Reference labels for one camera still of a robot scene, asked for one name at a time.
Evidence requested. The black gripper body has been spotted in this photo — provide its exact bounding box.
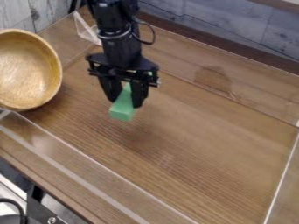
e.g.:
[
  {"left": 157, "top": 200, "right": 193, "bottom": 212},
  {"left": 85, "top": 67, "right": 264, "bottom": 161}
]
[{"left": 87, "top": 30, "right": 159, "bottom": 88}]

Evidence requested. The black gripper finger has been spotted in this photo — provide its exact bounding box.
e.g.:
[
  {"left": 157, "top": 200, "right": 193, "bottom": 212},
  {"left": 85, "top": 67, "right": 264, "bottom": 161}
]
[
  {"left": 97, "top": 76, "right": 123, "bottom": 102},
  {"left": 129, "top": 80, "right": 148, "bottom": 109}
]

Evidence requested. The green rectangular stick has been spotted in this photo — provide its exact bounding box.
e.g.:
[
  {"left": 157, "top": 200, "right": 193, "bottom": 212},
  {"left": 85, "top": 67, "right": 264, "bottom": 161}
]
[{"left": 108, "top": 84, "right": 136, "bottom": 121}]

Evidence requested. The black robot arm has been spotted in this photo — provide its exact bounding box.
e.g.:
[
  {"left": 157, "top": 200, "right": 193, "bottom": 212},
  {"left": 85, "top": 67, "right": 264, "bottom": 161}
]
[{"left": 85, "top": 0, "right": 159, "bottom": 109}]

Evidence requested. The wooden bowl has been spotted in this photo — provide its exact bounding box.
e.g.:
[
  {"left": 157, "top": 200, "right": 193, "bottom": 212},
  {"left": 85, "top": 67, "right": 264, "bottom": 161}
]
[{"left": 0, "top": 29, "right": 63, "bottom": 111}]

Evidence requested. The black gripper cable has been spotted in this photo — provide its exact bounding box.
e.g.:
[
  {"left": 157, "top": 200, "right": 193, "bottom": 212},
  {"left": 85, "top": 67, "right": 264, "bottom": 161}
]
[{"left": 132, "top": 18, "right": 156, "bottom": 46}]

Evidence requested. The clear acrylic corner bracket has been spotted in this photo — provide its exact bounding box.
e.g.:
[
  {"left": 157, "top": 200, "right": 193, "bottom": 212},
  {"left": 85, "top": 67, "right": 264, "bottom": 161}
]
[{"left": 73, "top": 10, "right": 101, "bottom": 46}]

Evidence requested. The clear acrylic back wall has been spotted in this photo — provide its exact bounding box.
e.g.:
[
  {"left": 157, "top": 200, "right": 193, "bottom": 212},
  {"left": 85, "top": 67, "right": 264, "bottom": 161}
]
[{"left": 39, "top": 10, "right": 299, "bottom": 126}]

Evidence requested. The clear acrylic wall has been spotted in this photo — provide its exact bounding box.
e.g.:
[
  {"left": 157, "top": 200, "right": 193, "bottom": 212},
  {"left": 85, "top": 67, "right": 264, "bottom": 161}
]
[
  {"left": 0, "top": 110, "right": 199, "bottom": 224},
  {"left": 39, "top": 10, "right": 299, "bottom": 126}
]

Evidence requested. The clear acrylic front wall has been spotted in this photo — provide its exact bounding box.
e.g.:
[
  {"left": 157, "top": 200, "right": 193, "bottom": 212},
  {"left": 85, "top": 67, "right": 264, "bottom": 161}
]
[{"left": 0, "top": 110, "right": 199, "bottom": 224}]

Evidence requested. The black table leg bracket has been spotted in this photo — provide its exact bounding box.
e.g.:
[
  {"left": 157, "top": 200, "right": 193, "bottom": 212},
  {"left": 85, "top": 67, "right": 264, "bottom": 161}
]
[{"left": 25, "top": 185, "right": 67, "bottom": 224}]

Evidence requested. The black cable on floor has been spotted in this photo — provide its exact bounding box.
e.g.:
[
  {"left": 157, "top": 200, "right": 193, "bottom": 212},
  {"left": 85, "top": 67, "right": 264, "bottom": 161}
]
[{"left": 0, "top": 197, "right": 28, "bottom": 224}]

